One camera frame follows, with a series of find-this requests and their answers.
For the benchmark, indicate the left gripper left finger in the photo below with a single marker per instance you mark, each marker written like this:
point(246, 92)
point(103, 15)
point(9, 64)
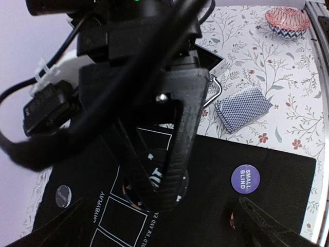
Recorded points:
point(66, 229)

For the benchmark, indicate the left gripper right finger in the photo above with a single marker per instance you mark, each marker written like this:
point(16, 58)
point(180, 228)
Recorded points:
point(257, 228)

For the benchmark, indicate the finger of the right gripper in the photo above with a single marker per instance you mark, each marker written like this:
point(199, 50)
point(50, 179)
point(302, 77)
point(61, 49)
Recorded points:
point(187, 91)
point(125, 142)

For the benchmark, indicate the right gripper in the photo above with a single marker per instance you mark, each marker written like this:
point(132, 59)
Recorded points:
point(137, 77)

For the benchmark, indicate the black white chip stack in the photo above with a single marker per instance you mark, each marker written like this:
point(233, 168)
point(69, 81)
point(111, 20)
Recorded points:
point(156, 187)

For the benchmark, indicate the clear acrylic dealer button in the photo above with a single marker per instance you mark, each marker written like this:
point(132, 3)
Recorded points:
point(63, 196)

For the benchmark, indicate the purple small blind button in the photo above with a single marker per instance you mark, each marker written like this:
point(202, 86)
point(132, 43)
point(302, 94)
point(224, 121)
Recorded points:
point(245, 179)

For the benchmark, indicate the orange black poker chip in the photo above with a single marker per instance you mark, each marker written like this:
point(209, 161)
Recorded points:
point(231, 220)

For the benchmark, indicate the aluminium poker chip case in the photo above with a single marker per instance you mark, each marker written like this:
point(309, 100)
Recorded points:
point(215, 64)

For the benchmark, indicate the black poker playing mat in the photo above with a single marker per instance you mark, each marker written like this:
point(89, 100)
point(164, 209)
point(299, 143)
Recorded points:
point(202, 216)

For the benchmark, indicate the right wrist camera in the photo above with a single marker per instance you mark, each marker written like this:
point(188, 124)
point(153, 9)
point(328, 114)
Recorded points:
point(54, 97)

